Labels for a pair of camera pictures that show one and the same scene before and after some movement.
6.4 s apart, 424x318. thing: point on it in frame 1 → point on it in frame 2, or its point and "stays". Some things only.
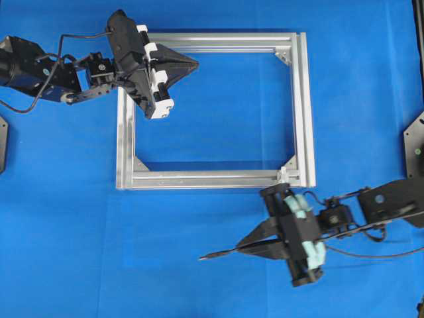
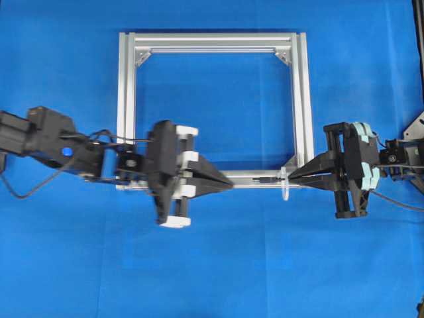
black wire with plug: [283, 241] → [275, 179]
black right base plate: [414, 145] stays
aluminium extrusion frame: [301, 173] stays
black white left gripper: [134, 48] → [169, 161]
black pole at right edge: [418, 10] stays
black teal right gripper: [306, 254] → [358, 146]
